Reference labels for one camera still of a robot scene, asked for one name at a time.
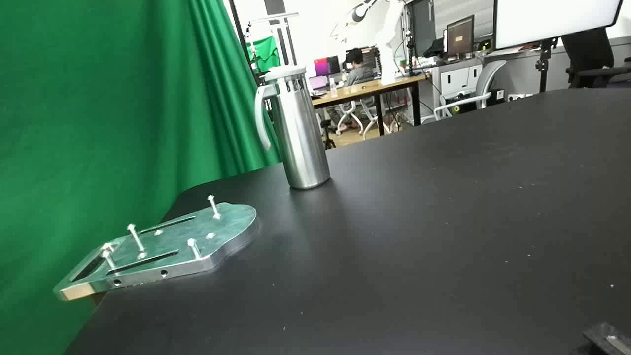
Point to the silver thermos flask lid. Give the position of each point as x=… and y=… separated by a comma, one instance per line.
x=287, y=71

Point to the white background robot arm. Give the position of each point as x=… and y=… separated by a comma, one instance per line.
x=377, y=22

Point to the stainless steel thermos flask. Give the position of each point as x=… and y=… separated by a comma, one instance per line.
x=304, y=144

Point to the grey metal mounting plate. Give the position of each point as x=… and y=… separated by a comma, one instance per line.
x=231, y=221

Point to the wooden desk with black legs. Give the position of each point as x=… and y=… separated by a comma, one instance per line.
x=367, y=89

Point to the silver bolt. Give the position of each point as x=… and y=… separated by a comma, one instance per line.
x=135, y=237
x=214, y=205
x=194, y=246
x=107, y=254

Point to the pink lit computer monitor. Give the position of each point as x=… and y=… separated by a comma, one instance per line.
x=326, y=65

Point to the seated person with dark hair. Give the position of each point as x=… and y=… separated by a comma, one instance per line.
x=358, y=63

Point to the white cabinet desk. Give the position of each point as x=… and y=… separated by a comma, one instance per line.
x=460, y=75

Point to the black monitor back panel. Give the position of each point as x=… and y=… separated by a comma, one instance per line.
x=423, y=26

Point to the dark framed box monitor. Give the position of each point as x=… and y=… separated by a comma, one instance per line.
x=460, y=35

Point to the green backdrop curtain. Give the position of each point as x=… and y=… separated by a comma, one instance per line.
x=99, y=99

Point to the black tripod stand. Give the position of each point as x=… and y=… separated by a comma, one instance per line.
x=545, y=61

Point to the large white screen panel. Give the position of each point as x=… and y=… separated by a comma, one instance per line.
x=559, y=20

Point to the black office chair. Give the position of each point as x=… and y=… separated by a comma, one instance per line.
x=588, y=51

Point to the aluminium frame post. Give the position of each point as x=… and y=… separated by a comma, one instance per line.
x=287, y=39

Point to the grey metal bracket piece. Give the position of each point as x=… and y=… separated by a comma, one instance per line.
x=608, y=337

